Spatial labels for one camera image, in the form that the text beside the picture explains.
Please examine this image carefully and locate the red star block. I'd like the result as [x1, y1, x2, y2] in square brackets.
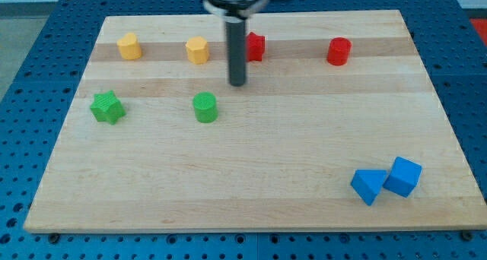
[247, 32, 266, 62]

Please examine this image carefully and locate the blue triangle block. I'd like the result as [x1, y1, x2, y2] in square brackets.
[351, 169, 387, 206]

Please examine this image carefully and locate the green star block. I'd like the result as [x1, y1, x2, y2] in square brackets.
[90, 90, 126, 125]

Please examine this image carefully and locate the blue cube block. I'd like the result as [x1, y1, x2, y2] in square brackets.
[383, 157, 422, 198]

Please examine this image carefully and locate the red cylinder block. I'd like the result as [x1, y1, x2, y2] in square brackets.
[326, 37, 352, 66]

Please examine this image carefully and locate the wooden board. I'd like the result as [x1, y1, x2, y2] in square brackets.
[24, 10, 486, 233]

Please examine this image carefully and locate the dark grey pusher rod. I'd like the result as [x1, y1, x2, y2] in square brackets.
[225, 21, 247, 87]

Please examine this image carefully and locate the green cylinder block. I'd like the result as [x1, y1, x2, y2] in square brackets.
[193, 92, 218, 123]

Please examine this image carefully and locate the yellow heart block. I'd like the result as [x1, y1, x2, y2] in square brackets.
[116, 33, 142, 60]

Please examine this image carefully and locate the yellow hexagon block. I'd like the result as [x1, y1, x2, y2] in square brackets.
[185, 36, 209, 65]

